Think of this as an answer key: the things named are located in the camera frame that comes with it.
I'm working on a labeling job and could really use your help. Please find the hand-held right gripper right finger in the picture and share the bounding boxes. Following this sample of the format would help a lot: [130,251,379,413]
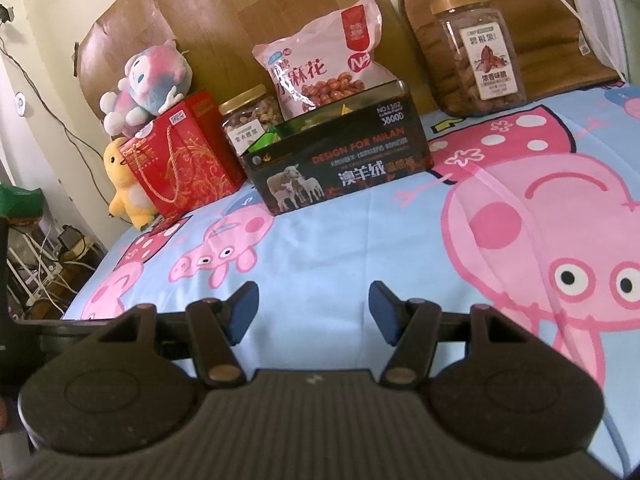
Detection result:
[368,281,538,388]

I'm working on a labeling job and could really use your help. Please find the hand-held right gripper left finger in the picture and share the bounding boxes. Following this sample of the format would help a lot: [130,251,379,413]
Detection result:
[97,281,260,388]

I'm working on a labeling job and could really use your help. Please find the black printed cardboard box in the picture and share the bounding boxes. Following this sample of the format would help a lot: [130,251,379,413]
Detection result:
[240,80,434,217]

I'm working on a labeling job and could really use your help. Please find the green snack packet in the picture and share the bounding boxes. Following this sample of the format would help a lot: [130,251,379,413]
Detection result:
[249,125,287,157]

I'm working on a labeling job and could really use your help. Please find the white power strip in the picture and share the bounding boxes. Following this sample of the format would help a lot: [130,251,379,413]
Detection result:
[10,250,77,312]

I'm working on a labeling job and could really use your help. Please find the cartoon pig printed bedsheet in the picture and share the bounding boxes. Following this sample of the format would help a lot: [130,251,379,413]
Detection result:
[62,77,640,480]

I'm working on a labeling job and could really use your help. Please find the green plastic bag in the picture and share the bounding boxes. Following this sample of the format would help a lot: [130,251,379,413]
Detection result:
[0,186,46,222]

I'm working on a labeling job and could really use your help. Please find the red gift bag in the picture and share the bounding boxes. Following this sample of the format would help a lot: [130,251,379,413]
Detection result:
[122,89,247,219]

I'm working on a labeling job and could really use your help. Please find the yellow duck plush toy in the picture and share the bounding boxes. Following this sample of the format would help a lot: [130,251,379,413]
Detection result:
[102,136,160,232]

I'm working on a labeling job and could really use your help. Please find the cashew jar with gold lid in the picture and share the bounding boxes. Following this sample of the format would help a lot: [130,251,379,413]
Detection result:
[217,84,285,159]

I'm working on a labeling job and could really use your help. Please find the pink and blue plush toy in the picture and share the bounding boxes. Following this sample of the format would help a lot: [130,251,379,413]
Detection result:
[99,40,194,139]

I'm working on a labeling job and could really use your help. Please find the pink snack bag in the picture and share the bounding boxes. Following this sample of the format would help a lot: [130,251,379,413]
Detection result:
[251,0,402,122]

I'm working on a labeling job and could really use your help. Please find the pecan jar with gold lid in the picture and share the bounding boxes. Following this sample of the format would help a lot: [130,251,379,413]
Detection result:
[429,0,529,117]

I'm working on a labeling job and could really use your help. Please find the wooden board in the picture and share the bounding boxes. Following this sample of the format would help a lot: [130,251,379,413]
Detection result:
[75,0,416,128]

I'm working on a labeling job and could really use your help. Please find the brown cushion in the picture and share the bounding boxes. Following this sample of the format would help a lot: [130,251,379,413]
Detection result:
[399,0,622,111]

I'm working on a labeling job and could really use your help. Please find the black wall cable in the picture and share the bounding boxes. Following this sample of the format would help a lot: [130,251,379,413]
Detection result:
[0,4,107,158]

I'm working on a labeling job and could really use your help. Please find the white cable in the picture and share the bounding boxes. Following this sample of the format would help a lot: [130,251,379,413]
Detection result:
[520,0,628,83]

